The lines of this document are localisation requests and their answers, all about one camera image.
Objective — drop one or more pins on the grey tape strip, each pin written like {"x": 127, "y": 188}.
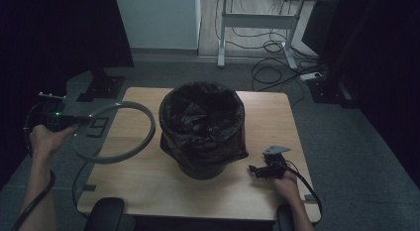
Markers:
{"x": 88, "y": 188}
{"x": 310, "y": 198}

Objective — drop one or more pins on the black floor socket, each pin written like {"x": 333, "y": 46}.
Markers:
{"x": 98, "y": 127}

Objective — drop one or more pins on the black plastic trash bag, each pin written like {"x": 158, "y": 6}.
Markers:
{"x": 201, "y": 125}

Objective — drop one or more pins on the white cabinet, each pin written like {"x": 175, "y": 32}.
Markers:
{"x": 158, "y": 19}

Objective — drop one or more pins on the black plastic trash bin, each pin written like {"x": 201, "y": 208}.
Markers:
{"x": 203, "y": 173}

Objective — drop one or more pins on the black curtain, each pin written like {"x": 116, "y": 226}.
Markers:
{"x": 49, "y": 42}
{"x": 379, "y": 42}

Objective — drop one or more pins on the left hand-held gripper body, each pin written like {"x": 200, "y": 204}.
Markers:
{"x": 54, "y": 117}

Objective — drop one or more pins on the black stand base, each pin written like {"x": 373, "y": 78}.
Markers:
{"x": 102, "y": 87}
{"x": 330, "y": 92}

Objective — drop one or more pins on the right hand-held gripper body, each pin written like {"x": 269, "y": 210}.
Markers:
{"x": 276, "y": 166}

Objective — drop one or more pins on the white desk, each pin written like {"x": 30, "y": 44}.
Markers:
{"x": 257, "y": 21}

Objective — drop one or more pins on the white power strip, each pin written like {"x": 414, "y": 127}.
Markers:
{"x": 310, "y": 76}

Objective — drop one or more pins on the person's right hand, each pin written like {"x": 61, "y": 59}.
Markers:
{"x": 288, "y": 189}

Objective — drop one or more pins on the person's left hand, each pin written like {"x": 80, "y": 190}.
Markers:
{"x": 48, "y": 141}

